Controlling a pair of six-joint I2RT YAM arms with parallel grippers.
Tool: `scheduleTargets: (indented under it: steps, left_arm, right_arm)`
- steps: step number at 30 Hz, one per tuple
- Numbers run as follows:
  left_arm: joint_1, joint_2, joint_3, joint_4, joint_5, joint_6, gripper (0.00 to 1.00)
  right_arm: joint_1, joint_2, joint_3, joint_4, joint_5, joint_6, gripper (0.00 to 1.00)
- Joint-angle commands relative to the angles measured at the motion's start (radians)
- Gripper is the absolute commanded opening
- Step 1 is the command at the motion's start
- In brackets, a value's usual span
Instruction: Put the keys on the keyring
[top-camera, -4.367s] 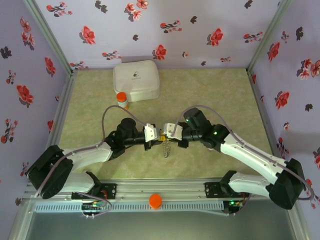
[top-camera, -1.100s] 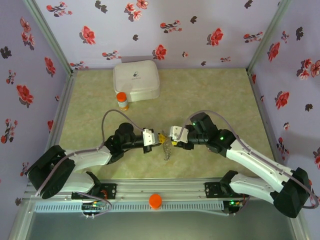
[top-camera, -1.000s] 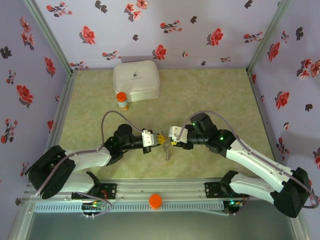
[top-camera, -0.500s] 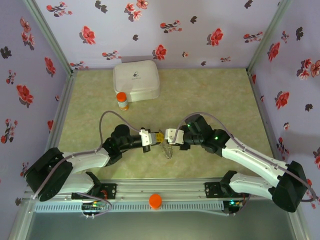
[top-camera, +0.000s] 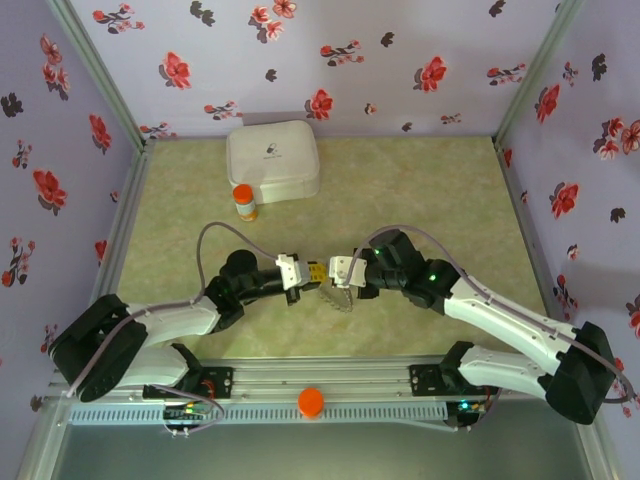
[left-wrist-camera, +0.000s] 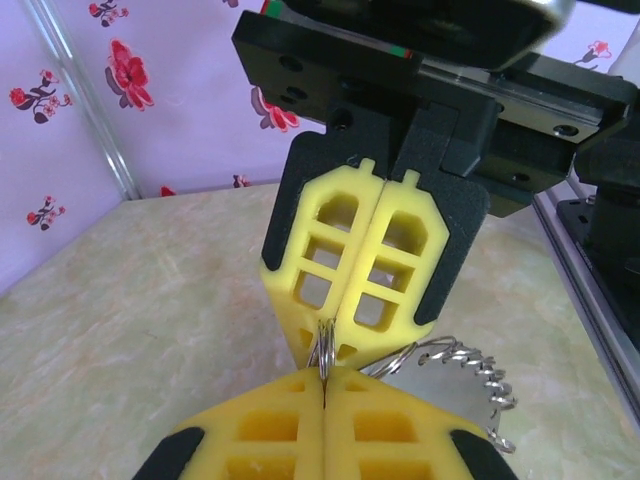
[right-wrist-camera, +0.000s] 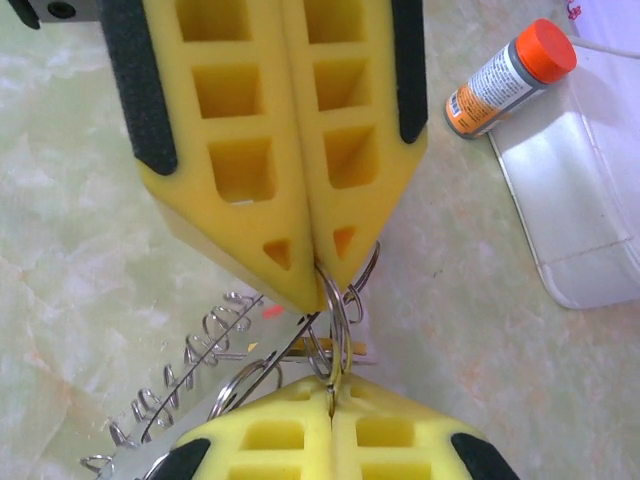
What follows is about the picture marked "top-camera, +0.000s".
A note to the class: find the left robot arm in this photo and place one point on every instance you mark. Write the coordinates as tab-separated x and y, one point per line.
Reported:
170	317

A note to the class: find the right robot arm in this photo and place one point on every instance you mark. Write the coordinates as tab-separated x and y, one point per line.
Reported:
510	320

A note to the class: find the orange capped bottle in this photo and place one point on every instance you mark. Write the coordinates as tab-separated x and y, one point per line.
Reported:
245	200

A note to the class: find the orange round button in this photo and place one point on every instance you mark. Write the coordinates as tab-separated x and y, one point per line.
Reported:
310	401

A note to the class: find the white zip case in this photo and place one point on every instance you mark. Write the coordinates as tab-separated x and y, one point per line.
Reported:
272	160

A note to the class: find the green circuit board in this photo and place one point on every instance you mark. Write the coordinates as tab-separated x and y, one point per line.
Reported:
470	407
187	413

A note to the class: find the grey metal panel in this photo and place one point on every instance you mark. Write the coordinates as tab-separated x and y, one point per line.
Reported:
320	455

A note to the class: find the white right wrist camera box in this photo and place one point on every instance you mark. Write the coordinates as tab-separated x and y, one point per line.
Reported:
347	270

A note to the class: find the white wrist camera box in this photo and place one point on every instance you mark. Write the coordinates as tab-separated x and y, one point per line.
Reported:
292	272
347	270

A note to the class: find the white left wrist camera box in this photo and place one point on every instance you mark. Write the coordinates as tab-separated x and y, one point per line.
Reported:
292	272

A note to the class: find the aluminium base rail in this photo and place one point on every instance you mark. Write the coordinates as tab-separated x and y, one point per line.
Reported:
320	375

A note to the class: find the aluminium side rail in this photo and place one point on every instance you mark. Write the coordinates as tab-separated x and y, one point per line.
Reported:
529	225
122	220

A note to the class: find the aluminium corner post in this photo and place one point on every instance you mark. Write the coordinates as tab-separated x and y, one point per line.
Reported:
538	70
100	70

